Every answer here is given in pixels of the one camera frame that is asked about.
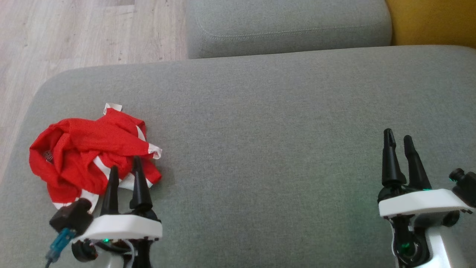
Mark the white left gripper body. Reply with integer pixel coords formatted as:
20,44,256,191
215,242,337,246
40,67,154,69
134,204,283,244
74,208,163,243

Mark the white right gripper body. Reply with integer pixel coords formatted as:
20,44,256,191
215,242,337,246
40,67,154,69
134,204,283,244
378,184,473,218

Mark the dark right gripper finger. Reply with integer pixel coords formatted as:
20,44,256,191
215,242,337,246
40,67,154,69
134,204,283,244
403,135,432,190
381,128,407,186

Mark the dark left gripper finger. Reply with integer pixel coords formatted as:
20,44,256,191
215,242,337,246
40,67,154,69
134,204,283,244
129,156,153,211
100,166,120,215

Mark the red white number 23 jersey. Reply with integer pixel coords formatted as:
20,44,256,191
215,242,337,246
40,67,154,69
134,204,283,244
52,103,163,209

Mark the grey sofa seat cushion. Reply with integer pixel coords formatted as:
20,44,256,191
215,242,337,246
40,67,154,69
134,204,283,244
0,45,476,268
186,0,393,59

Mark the yellow sofa backrest cushion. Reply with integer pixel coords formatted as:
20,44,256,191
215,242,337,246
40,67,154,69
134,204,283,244
385,0,476,47

